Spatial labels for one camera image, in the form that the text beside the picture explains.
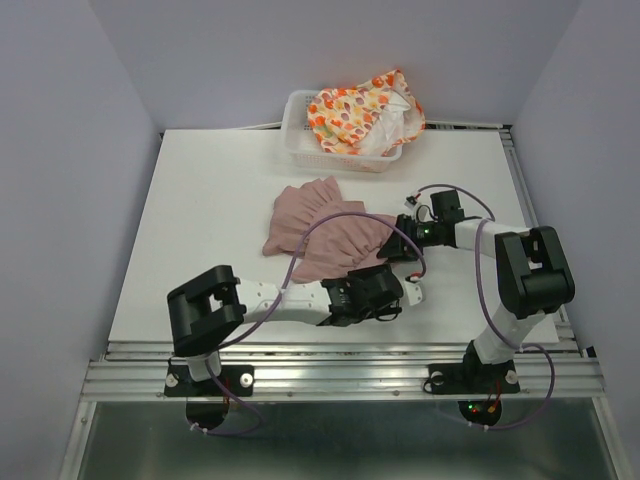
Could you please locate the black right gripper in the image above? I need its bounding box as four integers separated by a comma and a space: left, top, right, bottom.
375, 212, 442, 261

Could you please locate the pink skirt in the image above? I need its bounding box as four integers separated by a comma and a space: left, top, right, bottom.
262, 177, 396, 283

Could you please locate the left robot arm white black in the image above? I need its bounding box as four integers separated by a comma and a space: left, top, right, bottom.
167, 265, 404, 394

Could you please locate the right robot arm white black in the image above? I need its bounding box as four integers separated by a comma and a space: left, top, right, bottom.
378, 184, 575, 395

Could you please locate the orange floral skirt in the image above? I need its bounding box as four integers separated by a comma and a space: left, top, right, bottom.
306, 69, 427, 157

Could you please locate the white plastic basket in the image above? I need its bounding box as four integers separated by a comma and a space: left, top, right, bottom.
281, 90, 403, 173

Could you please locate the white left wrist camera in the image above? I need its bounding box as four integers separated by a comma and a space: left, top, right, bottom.
401, 279, 425, 307

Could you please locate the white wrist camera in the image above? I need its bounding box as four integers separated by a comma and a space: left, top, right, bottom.
404, 195, 421, 213
401, 279, 425, 307

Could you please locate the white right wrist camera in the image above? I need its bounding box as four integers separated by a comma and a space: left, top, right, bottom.
404, 195, 421, 213

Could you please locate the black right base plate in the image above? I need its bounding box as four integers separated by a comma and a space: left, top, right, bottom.
423, 362, 521, 429

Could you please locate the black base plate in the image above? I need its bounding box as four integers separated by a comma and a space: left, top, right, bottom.
423, 362, 521, 429
164, 364, 256, 429

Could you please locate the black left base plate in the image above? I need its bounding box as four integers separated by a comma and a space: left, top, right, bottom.
164, 364, 256, 429

